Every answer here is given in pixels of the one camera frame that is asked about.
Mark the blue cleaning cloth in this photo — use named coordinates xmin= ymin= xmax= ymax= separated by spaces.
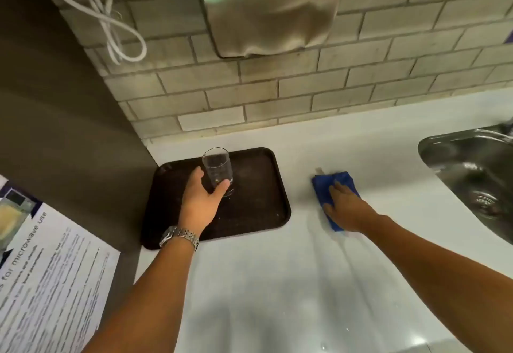
xmin=312 ymin=168 xmax=361 ymax=232

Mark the person's left hand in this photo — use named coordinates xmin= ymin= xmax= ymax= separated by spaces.
xmin=177 ymin=166 xmax=231 ymax=236

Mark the person's left forearm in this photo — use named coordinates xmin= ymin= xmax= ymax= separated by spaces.
xmin=82 ymin=235 xmax=198 ymax=353

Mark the clear drinking glass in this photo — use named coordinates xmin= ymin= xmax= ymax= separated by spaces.
xmin=202 ymin=148 xmax=235 ymax=197

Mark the stainless steel paper towel dispenser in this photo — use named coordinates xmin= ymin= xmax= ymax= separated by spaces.
xmin=195 ymin=0 xmax=345 ymax=59

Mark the silver metal wristwatch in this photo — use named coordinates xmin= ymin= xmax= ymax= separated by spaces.
xmin=159 ymin=226 xmax=200 ymax=252

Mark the printed paper notice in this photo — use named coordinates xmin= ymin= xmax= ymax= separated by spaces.
xmin=0 ymin=175 xmax=121 ymax=353

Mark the person's right hand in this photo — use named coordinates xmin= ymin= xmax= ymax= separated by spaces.
xmin=322 ymin=181 xmax=379 ymax=233

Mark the dark brown plastic tray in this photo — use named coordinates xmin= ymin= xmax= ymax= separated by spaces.
xmin=140 ymin=148 xmax=292 ymax=251

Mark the person's right forearm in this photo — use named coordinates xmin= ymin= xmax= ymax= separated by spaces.
xmin=359 ymin=215 xmax=513 ymax=353

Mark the white looped cable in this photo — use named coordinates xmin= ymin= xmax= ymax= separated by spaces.
xmin=45 ymin=0 xmax=147 ymax=65

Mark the stainless steel sink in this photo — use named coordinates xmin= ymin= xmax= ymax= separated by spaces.
xmin=418 ymin=120 xmax=513 ymax=245

